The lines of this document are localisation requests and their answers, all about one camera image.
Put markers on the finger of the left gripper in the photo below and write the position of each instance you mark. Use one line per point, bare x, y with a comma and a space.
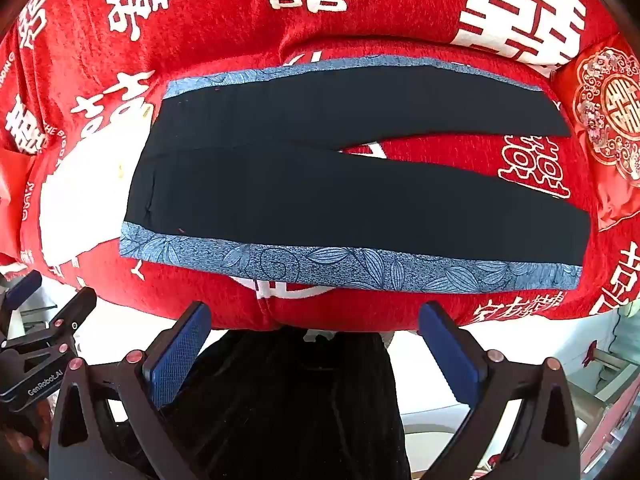
66, 323
13, 296

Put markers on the operator left hand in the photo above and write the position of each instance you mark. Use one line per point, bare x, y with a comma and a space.
29, 433

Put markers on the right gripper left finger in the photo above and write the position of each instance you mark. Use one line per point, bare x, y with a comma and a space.
107, 423

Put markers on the red embroidered pillow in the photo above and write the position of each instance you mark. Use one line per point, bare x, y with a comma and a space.
599, 91

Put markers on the black pants with blue trim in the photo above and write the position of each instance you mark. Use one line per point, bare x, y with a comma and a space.
255, 174

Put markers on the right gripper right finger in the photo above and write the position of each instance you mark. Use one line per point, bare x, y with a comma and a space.
543, 441

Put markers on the wooden furniture at right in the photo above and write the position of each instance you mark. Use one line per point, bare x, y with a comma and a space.
601, 357

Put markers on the red quilt with white characters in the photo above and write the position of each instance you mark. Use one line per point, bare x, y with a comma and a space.
82, 82

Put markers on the operator black trousers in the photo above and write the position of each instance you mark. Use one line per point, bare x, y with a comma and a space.
286, 405

